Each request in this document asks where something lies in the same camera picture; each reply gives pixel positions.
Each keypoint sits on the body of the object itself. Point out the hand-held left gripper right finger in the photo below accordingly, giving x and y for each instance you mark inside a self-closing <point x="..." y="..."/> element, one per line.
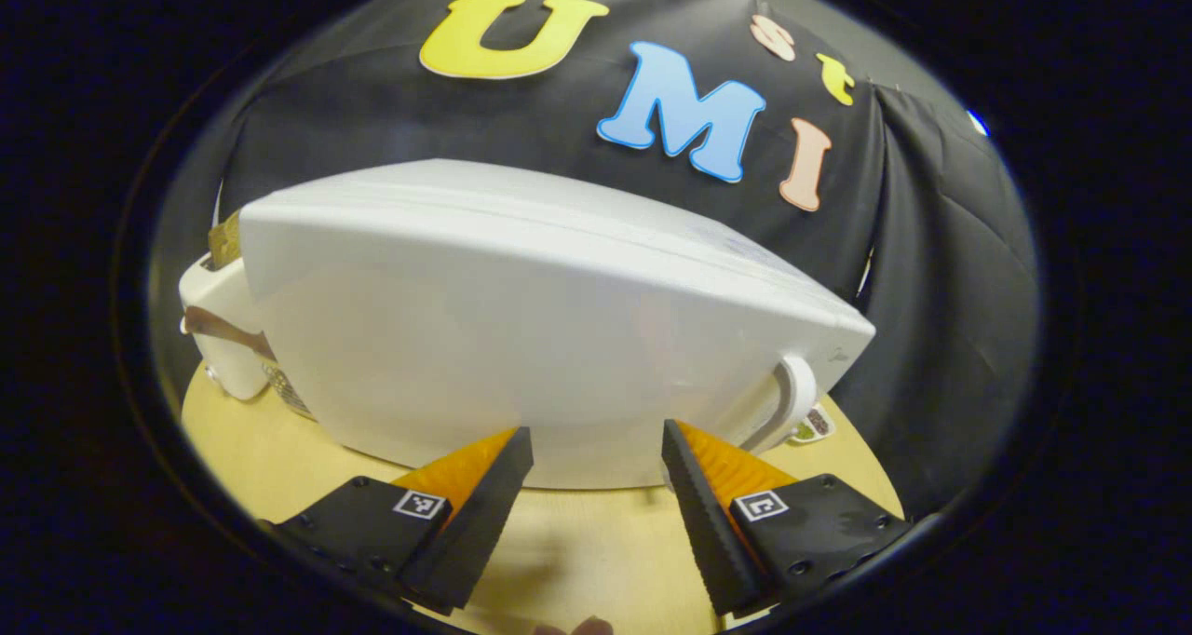
<point x="708" y="533"/>

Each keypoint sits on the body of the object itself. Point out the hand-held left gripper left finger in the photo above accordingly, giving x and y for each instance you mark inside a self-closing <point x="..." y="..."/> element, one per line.
<point x="475" y="523"/>

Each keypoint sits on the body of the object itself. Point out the white microwave oven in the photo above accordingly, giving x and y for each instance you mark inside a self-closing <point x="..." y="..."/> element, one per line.
<point x="512" y="318"/>

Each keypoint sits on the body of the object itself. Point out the divided white bean plate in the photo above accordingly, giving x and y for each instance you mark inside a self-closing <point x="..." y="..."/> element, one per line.
<point x="813" y="424"/>

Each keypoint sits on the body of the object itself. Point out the brown bread slice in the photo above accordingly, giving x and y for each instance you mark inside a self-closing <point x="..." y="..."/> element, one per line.
<point x="223" y="239"/>

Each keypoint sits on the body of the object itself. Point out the black backdrop cloth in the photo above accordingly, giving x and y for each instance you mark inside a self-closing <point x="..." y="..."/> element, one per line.
<point x="466" y="114"/>

